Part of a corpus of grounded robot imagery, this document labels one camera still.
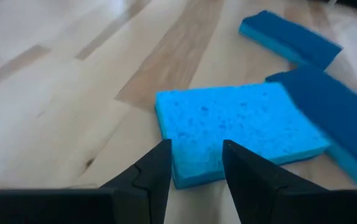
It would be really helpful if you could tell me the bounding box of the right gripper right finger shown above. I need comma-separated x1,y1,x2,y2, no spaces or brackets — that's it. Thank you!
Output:
222,139,357,224

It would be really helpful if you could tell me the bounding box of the blue scrub sponge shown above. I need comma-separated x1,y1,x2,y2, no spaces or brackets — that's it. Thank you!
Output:
265,67,357,187
239,9,343,71
155,82,331,190

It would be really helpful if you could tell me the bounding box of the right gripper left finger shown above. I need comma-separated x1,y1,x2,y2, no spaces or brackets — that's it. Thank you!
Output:
0,139,173,224

